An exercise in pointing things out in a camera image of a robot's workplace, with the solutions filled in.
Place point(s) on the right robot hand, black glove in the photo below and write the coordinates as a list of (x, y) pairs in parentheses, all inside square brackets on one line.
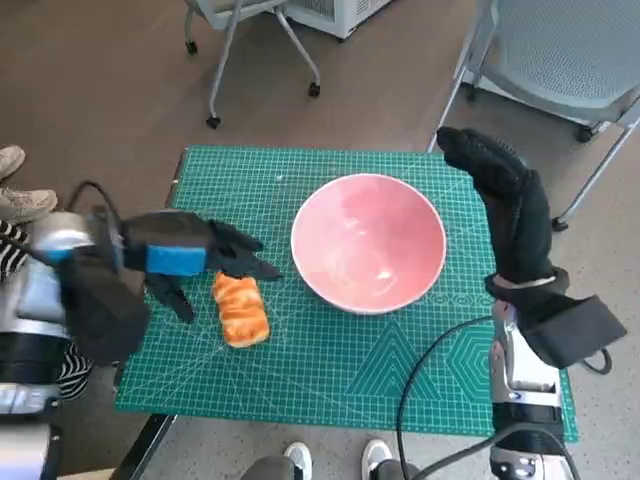
[(520, 225)]

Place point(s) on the pink bowl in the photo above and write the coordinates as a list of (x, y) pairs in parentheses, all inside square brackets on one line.
[(370, 240)]

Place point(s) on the long orange toy bread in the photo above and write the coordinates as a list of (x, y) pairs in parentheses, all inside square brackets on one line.
[(242, 315)]

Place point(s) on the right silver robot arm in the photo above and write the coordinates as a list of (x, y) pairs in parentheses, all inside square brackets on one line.
[(520, 360)]

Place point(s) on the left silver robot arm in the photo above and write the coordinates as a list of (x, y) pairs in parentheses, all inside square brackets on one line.
[(55, 235)]

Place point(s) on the grey mesh seat chair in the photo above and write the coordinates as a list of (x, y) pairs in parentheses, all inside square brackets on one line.
[(565, 50)]

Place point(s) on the green cutting mat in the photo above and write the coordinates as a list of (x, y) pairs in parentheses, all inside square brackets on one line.
[(325, 360)]

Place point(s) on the white cabinet appliance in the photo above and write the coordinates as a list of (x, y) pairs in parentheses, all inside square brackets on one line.
[(340, 15)]

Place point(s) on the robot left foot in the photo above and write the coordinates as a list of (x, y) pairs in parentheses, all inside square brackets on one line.
[(298, 457)]

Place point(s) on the person's white shoe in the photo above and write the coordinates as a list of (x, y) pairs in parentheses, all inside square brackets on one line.
[(25, 205), (10, 161)]

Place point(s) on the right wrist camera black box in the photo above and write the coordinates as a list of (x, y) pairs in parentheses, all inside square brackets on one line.
[(575, 325)]

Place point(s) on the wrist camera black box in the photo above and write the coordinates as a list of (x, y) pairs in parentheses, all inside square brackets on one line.
[(575, 325), (105, 315)]

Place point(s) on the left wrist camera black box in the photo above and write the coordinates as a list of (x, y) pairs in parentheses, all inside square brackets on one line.
[(105, 315)]

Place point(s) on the black table frame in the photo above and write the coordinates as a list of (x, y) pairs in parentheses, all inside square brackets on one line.
[(145, 445)]

